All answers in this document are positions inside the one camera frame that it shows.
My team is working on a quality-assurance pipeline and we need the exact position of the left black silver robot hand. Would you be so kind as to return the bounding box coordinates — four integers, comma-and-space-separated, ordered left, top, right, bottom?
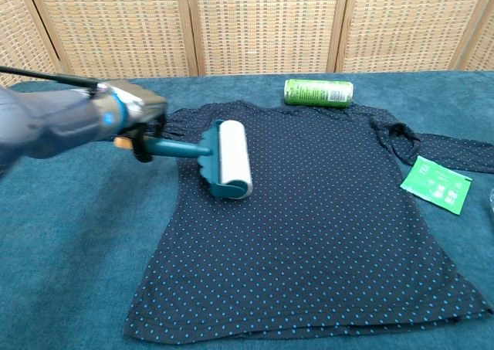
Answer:
90, 80, 169, 164

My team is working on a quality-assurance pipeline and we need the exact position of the teal lint roller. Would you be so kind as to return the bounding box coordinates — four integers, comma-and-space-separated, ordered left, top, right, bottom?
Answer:
114, 119, 255, 201

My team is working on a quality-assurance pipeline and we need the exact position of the navy polka dot shirt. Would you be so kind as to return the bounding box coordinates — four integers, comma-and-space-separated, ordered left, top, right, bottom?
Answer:
122, 99, 494, 342

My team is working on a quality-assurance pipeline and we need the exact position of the woven bamboo folding screen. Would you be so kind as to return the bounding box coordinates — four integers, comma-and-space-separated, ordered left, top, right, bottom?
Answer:
0, 0, 494, 92

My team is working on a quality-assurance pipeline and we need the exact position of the green drink can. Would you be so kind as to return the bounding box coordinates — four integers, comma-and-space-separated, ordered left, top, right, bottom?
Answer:
283, 78, 355, 108

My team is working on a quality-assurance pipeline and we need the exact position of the blue plush table cover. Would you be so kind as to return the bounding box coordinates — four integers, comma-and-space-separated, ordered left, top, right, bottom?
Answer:
0, 70, 494, 350

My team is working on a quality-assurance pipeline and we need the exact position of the green foil sachet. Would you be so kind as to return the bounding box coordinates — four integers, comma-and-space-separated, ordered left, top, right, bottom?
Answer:
399, 155, 474, 216

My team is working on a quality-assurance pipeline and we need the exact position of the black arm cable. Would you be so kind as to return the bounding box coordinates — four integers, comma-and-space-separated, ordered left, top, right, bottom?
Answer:
0, 65, 102, 90

